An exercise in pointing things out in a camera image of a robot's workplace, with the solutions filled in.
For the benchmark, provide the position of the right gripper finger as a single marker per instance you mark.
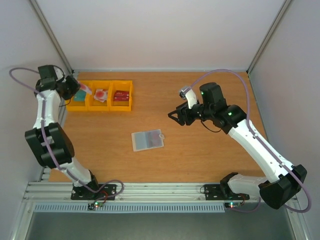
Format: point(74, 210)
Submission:
point(177, 118)
point(178, 111)

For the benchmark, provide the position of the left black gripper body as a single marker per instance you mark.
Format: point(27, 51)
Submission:
point(70, 89)

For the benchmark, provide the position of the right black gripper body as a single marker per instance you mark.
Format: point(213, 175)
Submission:
point(185, 114)

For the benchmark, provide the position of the white red-dot card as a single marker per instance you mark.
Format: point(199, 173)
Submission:
point(101, 95)
point(84, 86)

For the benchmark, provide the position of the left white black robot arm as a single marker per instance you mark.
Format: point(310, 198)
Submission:
point(47, 140)

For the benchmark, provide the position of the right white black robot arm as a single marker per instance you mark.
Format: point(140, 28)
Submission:
point(281, 181)

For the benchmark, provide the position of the teal card in bin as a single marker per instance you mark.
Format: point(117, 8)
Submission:
point(80, 96)

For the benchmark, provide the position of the white red-dot card in bin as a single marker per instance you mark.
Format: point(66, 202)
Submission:
point(101, 95)

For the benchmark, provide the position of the red card in bin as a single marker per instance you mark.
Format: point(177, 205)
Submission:
point(121, 96)

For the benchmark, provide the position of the yellow three-compartment bin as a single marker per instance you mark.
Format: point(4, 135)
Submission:
point(92, 105)

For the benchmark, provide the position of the right small circuit board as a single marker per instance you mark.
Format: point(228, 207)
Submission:
point(232, 205)

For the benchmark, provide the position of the small circuit board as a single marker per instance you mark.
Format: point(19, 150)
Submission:
point(232, 205)
point(94, 206)

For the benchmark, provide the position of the left small circuit board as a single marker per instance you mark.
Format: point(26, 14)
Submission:
point(94, 206)

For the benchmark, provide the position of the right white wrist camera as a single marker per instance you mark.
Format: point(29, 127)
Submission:
point(189, 95)

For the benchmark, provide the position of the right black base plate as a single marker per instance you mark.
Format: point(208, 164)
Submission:
point(213, 192)

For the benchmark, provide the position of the grey slotted cable duct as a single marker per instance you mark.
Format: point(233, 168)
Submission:
point(130, 208)

